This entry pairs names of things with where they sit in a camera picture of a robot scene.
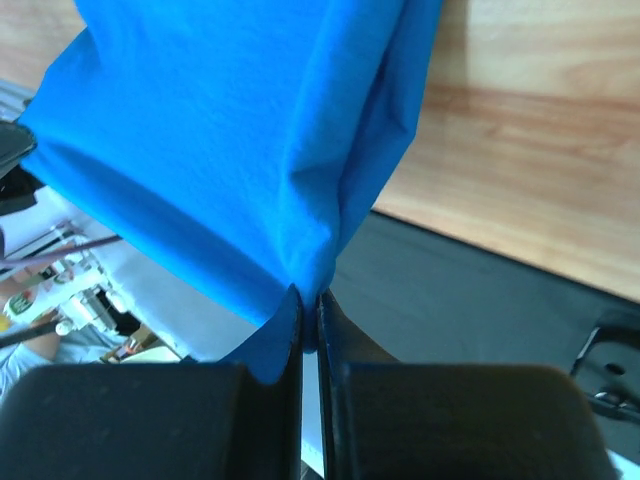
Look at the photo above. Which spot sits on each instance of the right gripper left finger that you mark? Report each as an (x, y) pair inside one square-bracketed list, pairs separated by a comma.
[(236, 418)]

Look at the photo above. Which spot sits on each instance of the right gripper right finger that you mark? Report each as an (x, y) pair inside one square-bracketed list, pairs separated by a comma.
[(386, 419)]

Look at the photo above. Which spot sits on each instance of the blue t shirt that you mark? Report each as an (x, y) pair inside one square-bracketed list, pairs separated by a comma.
[(239, 144)]

